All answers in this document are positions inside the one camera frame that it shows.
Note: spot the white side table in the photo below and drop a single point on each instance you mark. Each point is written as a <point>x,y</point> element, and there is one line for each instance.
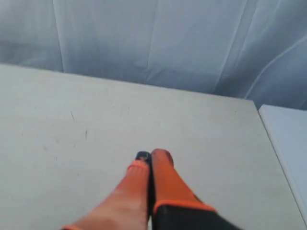
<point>287,130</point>

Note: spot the white backdrop cloth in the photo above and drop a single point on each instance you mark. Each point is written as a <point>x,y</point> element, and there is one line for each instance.
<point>250,49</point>

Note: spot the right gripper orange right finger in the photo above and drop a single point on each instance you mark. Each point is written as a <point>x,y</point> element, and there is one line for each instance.
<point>176,206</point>

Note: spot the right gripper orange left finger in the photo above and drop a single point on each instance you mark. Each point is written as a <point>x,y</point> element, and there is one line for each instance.
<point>126,207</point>

